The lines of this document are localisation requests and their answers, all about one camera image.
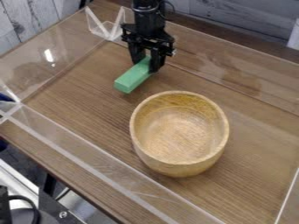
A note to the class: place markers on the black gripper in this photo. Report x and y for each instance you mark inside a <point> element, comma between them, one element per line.
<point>145,35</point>

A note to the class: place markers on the green rectangular block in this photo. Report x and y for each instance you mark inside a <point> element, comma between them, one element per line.
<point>128,81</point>

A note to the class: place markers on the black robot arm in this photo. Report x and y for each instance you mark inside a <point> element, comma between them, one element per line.
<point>146,4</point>

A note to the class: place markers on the brown wooden bowl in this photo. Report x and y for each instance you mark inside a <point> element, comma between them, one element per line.
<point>178,132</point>

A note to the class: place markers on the black table leg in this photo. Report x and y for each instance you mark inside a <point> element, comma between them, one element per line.
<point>49,184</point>

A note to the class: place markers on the clear acrylic enclosure wall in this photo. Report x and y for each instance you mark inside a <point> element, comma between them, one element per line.
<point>68,121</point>

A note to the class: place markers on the black metal bracket with screw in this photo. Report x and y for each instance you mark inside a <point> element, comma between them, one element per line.
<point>53,213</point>

